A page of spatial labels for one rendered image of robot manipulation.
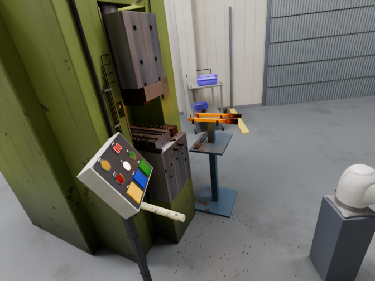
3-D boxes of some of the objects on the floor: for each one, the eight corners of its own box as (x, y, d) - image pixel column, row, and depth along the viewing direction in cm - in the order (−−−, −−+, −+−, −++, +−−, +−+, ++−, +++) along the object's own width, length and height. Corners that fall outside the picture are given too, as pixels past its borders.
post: (155, 292, 147) (116, 166, 100) (153, 298, 144) (111, 170, 97) (151, 290, 149) (111, 165, 102) (148, 295, 146) (105, 169, 99)
